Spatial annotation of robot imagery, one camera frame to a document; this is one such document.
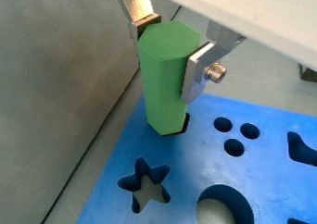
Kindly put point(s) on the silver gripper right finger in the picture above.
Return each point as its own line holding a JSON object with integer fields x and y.
{"x": 203, "y": 63}

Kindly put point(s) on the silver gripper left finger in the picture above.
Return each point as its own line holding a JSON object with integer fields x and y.
{"x": 140, "y": 16}

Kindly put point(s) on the green hexagonal prism block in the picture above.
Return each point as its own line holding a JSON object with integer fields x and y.
{"x": 164, "y": 46}

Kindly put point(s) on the blue foam shape-sorter board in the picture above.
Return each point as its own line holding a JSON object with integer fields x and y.
{"x": 243, "y": 154}

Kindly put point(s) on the black curved cradle stand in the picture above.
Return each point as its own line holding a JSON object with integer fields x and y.
{"x": 307, "y": 74}

